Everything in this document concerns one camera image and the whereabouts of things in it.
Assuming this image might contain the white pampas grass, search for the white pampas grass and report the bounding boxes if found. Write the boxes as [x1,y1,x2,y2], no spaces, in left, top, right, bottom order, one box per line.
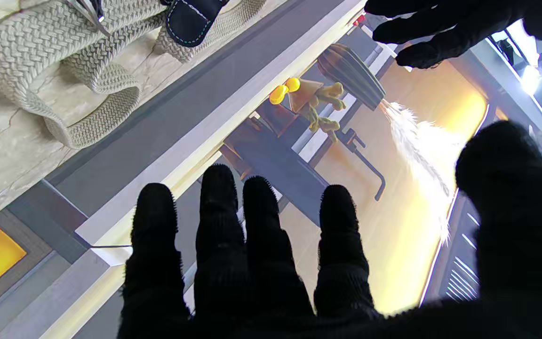
[378,100,465,246]

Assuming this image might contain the green cactus plant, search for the green cactus plant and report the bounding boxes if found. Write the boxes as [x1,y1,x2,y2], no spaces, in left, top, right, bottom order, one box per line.
[295,81,348,143]

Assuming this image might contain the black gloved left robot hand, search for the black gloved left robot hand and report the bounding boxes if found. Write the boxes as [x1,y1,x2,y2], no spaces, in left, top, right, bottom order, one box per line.
[364,0,542,69]

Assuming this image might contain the yellow lemons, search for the yellow lemons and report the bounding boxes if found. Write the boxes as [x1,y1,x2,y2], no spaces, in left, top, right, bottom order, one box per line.
[269,77,301,105]

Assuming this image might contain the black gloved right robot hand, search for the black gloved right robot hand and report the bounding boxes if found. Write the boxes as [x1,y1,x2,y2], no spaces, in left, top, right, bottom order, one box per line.
[118,121,542,339]

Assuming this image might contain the beige woven belt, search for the beige woven belt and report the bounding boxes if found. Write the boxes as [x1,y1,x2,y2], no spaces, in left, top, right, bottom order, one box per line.
[0,0,268,149]

